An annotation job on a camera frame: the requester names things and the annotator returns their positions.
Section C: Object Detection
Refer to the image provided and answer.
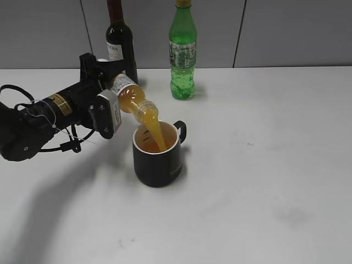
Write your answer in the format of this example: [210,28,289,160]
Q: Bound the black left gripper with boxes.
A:
[62,53,127,131]

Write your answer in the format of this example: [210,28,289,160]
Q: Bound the NFC orange juice bottle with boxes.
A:
[111,74,158,123]

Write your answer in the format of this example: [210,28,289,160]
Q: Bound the black mug white interior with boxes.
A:
[132,120,187,188]

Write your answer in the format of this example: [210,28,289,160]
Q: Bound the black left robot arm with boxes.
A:
[1,53,127,162]

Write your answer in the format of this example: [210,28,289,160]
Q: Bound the dark red wine bottle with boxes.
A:
[106,0,138,83]

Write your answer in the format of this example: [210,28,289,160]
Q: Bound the green plastic soda bottle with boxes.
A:
[169,1,197,100]

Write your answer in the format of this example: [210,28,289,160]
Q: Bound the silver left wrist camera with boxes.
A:
[89,89,122,139]

